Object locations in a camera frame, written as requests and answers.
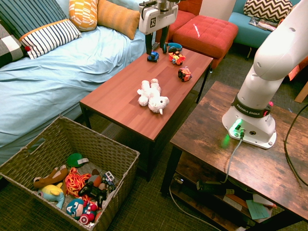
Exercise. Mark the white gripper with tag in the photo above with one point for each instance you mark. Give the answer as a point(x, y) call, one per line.
point(154, 18)

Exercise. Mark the white stuffed animal toy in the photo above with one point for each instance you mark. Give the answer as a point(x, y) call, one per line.
point(152, 96)

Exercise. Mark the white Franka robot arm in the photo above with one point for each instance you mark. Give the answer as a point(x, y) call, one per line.
point(262, 62)

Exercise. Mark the blue toy car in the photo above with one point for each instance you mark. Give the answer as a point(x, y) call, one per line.
point(153, 57)

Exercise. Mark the orange yellow toy vehicle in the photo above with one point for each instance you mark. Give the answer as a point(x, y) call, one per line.
point(177, 58)

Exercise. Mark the red black toy truck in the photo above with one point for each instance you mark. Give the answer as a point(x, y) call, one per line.
point(184, 74)

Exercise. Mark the woven wicker basket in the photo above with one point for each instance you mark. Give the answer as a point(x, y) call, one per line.
point(101, 154)

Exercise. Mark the green plush toy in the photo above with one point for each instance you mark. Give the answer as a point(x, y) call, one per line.
point(73, 160)

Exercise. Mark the dark toy truck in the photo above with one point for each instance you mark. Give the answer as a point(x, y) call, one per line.
point(108, 179)

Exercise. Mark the orange flame plush toy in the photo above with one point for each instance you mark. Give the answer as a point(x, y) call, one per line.
point(73, 184)

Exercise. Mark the yellow blue plush toy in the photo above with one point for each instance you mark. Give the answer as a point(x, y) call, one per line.
point(54, 193)

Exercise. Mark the grey remote control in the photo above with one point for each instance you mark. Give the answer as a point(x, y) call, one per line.
point(155, 45)

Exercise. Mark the red armchair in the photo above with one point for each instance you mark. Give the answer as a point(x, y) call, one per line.
point(186, 14)

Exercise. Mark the plain orange pillow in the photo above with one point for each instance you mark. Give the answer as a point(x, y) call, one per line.
point(118, 18)

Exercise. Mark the red tufted ottoman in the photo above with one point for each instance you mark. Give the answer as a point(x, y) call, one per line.
point(204, 36)

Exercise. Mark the reddish wood coffee table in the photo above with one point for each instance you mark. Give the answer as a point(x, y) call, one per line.
point(134, 96)

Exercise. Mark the orange white patterned pillow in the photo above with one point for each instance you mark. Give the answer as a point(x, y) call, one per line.
point(83, 14)

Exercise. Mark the teal sofa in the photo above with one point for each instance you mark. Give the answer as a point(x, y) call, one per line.
point(250, 31)

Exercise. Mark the light blue covered bed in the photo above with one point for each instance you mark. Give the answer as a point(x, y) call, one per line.
point(60, 77)

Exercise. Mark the rustic brown wood table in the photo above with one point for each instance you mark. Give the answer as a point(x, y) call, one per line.
point(204, 134)

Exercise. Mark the magazines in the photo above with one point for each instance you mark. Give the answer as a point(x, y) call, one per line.
point(262, 23)

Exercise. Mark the white navy striped pillow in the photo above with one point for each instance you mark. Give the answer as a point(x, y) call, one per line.
point(48, 36)

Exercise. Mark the black white chevron pillow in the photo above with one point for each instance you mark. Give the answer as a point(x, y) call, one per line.
point(267, 9)

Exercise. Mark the red pompom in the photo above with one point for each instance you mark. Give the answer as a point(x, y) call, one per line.
point(27, 48)

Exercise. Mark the dark teal striped pillow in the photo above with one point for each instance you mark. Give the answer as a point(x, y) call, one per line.
point(29, 16)

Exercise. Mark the orange paper sheet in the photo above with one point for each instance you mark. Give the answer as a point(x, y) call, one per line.
point(294, 71)

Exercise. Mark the black white checked pillow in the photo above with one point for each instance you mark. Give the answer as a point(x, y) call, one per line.
point(9, 48)

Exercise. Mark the light wooden furniture piece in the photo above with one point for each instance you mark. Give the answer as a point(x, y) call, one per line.
point(302, 92)

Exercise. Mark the black power adapter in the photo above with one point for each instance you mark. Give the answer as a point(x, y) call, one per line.
point(211, 186)

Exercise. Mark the black game controller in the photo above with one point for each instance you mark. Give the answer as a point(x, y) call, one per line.
point(92, 191)

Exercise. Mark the brown plush dog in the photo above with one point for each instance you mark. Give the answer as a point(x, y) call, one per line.
point(51, 178)

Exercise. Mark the Captain America plush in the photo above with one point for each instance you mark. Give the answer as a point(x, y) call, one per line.
point(80, 209)

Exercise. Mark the green paper note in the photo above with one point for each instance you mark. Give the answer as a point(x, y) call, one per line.
point(257, 209)

